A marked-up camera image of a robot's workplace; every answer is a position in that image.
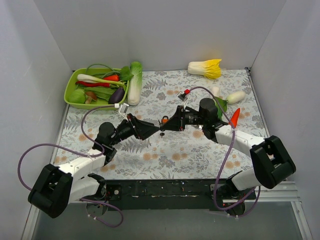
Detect round green cabbage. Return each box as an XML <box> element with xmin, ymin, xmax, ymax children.
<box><xmin>68</xmin><ymin>89</ymin><xmax>86</xmax><ymax>104</ymax></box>

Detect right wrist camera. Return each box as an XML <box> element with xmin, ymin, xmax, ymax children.
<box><xmin>177</xmin><ymin>89</ymin><xmax>190</xmax><ymax>108</ymax></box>

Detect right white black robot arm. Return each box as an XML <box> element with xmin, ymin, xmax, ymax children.
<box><xmin>160</xmin><ymin>98</ymin><xmax>297</xmax><ymax>199</ymax></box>

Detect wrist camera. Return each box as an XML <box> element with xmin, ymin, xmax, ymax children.
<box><xmin>118</xmin><ymin>103</ymin><xmax>129</xmax><ymax>120</ymax></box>
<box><xmin>177</xmin><ymin>89</ymin><xmax>190</xmax><ymax>108</ymax></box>

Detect green napa cabbage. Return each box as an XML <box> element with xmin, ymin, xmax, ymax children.
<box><xmin>127</xmin><ymin>61</ymin><xmax>143</xmax><ymax>106</ymax></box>

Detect white radish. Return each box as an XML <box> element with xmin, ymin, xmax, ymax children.
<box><xmin>226</xmin><ymin>91</ymin><xmax>246</xmax><ymax>105</ymax></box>

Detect purple eggplant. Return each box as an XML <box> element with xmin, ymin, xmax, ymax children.
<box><xmin>108</xmin><ymin>87</ymin><xmax>125</xmax><ymax>104</ymax></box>

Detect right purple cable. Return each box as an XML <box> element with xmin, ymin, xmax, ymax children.
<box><xmin>187</xmin><ymin>86</ymin><xmax>261</xmax><ymax>218</ymax></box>

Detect orange padlock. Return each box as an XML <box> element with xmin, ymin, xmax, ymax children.
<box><xmin>161</xmin><ymin>115</ymin><xmax>169</xmax><ymax>124</ymax></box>

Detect brown mushroom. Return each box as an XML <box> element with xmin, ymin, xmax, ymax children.
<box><xmin>85</xmin><ymin>91</ymin><xmax>98</xmax><ymax>104</ymax></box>

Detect red chili pepper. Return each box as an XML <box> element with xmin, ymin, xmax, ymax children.
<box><xmin>75</xmin><ymin>81</ymin><xmax>111</xmax><ymax>88</ymax></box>

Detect green spinach leaf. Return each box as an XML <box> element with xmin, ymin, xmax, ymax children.
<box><xmin>119</xmin><ymin>66</ymin><xmax>134</xmax><ymax>82</ymax></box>

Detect yellow white cabbage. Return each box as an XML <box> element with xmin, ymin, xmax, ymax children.
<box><xmin>187</xmin><ymin>59</ymin><xmax>222</xmax><ymax>80</ymax></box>

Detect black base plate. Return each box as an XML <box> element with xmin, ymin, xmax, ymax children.
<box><xmin>77</xmin><ymin>178</ymin><xmax>258</xmax><ymax>212</ymax></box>

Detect orange carrot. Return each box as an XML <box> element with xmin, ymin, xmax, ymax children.
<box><xmin>229</xmin><ymin>108</ymin><xmax>241</xmax><ymax>128</ymax></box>

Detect aluminium frame rail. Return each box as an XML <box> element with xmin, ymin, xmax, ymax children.
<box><xmin>22</xmin><ymin>181</ymin><xmax>312</xmax><ymax>240</ymax></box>

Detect small orange pepper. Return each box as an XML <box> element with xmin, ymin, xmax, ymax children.
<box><xmin>103</xmin><ymin>74</ymin><xmax>120</xmax><ymax>82</ymax></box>

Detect green leafy vegetable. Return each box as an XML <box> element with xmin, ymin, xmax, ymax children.
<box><xmin>84</xmin><ymin>86</ymin><xmax>117</xmax><ymax>102</ymax></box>

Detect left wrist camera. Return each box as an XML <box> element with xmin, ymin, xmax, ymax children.
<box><xmin>118</xmin><ymin>103</ymin><xmax>129</xmax><ymax>120</ymax></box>

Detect white green leek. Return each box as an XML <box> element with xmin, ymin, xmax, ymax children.
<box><xmin>77</xmin><ymin>74</ymin><xmax>120</xmax><ymax>83</ymax></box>

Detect green bok choy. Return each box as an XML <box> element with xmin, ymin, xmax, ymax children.
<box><xmin>214</xmin><ymin>97</ymin><xmax>228</xmax><ymax>120</ymax></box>

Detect purple cable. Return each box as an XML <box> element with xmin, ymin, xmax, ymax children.
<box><xmin>187</xmin><ymin>86</ymin><xmax>261</xmax><ymax>218</ymax></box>
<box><xmin>17</xmin><ymin>104</ymin><xmax>125</xmax><ymax>228</ymax></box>

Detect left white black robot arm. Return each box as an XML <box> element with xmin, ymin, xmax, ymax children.
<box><xmin>28</xmin><ymin>114</ymin><xmax>160</xmax><ymax>218</ymax></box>

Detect floral table mat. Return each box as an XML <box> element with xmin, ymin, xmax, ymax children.
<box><xmin>54</xmin><ymin>69</ymin><xmax>268</xmax><ymax>180</ymax></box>

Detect green plastic tray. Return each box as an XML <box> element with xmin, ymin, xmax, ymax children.
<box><xmin>64</xmin><ymin>65</ymin><xmax>129</xmax><ymax>110</ymax></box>

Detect green long beans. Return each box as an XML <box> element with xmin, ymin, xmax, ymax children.
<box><xmin>85</xmin><ymin>63</ymin><xmax>118</xmax><ymax>79</ymax></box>

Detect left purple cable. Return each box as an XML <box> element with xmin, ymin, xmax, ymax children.
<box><xmin>17</xmin><ymin>104</ymin><xmax>125</xmax><ymax>228</ymax></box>

